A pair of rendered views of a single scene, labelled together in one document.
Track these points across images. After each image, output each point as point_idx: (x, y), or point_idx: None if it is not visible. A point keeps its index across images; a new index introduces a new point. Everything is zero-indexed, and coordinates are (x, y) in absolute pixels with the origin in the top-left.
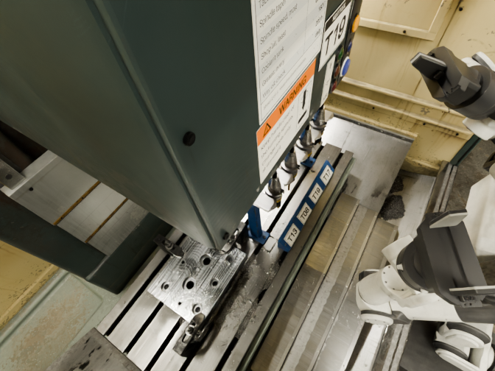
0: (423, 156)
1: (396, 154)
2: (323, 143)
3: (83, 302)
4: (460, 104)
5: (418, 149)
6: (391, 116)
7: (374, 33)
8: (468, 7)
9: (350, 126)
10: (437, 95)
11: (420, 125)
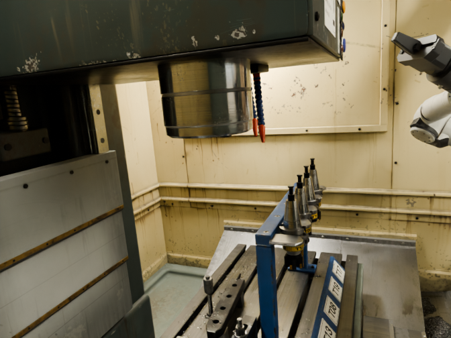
0: (436, 262)
1: (405, 260)
2: None
3: None
4: (446, 72)
5: (425, 253)
6: (379, 219)
7: (333, 137)
8: (402, 101)
9: (338, 243)
10: (426, 53)
11: (414, 221)
